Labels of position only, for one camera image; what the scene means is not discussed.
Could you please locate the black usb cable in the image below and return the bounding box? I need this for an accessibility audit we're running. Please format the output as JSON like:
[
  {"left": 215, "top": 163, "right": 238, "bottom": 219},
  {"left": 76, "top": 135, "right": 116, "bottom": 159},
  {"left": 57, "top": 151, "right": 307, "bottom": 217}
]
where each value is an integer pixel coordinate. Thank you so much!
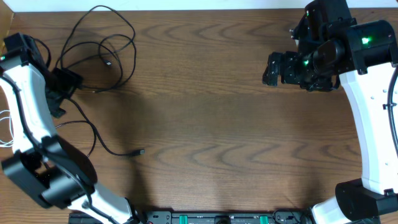
[
  {"left": 54, "top": 96, "right": 146, "bottom": 159},
  {"left": 54, "top": 4, "right": 137, "bottom": 94}
]

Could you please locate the white usb cable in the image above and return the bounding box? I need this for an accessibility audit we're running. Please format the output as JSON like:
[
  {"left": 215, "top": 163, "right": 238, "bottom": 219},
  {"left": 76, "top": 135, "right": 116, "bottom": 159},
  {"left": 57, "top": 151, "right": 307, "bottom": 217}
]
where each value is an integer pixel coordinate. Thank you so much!
[{"left": 0, "top": 109, "right": 15, "bottom": 148}]

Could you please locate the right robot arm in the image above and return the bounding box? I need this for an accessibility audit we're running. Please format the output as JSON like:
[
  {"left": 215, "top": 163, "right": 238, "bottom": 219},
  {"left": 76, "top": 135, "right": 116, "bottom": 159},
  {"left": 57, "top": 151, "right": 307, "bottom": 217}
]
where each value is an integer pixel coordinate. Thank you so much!
[{"left": 262, "top": 0, "right": 397, "bottom": 223}]

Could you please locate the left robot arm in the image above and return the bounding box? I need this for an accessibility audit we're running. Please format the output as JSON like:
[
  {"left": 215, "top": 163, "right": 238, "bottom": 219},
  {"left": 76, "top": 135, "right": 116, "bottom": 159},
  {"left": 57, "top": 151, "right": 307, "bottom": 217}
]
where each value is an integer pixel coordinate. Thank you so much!
[{"left": 1, "top": 33, "right": 146, "bottom": 223}]

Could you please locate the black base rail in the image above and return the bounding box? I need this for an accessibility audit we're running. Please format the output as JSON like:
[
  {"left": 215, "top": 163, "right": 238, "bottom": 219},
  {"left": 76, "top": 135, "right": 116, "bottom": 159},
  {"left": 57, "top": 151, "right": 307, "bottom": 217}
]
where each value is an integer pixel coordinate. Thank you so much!
[{"left": 67, "top": 210, "right": 313, "bottom": 224}]

